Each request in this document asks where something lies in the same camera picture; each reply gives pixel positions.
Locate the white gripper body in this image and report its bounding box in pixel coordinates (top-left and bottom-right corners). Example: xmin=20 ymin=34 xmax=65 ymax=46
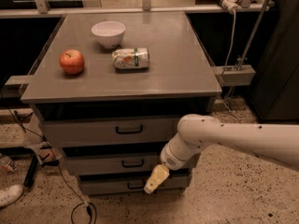
xmin=160 ymin=133 xmax=202 ymax=170

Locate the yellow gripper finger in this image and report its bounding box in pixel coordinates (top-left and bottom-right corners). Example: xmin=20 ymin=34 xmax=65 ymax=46
xmin=144 ymin=164 xmax=169 ymax=194

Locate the grey drawer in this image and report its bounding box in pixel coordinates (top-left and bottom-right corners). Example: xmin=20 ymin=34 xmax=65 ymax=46
xmin=40 ymin=116 xmax=179 ymax=147
xmin=64 ymin=152 xmax=162 ymax=175
xmin=78 ymin=169 xmax=192 ymax=195

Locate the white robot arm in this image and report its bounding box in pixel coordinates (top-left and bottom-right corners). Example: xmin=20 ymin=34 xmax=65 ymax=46
xmin=144 ymin=114 xmax=299 ymax=194

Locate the grey bottom drawer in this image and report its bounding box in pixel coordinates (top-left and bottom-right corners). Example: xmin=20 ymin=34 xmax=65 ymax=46
xmin=78 ymin=169 xmax=192 ymax=195

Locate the grey top drawer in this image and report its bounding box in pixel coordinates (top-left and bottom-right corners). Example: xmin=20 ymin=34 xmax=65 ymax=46
xmin=40 ymin=116 xmax=179 ymax=147

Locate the grey drawer cabinet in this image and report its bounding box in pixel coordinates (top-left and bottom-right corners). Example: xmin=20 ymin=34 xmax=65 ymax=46
xmin=20 ymin=11 xmax=223 ymax=197

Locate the green white drink can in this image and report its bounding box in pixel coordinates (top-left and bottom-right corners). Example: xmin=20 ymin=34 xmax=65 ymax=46
xmin=112 ymin=48 xmax=150 ymax=70

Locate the black clamp tool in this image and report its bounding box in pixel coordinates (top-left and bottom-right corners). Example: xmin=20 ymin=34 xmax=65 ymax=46
xmin=23 ymin=147 xmax=59 ymax=189

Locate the white bowl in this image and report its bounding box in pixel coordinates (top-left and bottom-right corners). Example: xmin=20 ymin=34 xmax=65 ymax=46
xmin=92 ymin=21 xmax=126 ymax=49

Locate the red apple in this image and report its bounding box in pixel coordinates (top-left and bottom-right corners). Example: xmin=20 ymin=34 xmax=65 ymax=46
xmin=59 ymin=49 xmax=85 ymax=75

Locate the white sneaker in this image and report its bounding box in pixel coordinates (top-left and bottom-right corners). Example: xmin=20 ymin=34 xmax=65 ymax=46
xmin=0 ymin=184 xmax=24 ymax=208

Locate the plastic bottle on floor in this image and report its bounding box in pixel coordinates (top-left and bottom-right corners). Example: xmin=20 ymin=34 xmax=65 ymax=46
xmin=0 ymin=155 xmax=16 ymax=173

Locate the metal stand pole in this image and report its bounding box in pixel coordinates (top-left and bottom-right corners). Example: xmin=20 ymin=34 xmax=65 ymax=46
xmin=223 ymin=0 xmax=277 ymax=105

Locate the grey side bracket block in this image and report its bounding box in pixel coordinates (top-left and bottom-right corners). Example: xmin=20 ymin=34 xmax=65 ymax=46
xmin=212 ymin=65 xmax=255 ymax=87

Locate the white power cable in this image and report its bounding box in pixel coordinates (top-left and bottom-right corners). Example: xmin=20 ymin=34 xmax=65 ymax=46
xmin=218 ymin=8 xmax=243 ymax=123

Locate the black floor cable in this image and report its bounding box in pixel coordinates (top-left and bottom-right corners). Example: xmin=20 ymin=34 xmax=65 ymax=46
xmin=0 ymin=91 xmax=98 ymax=224

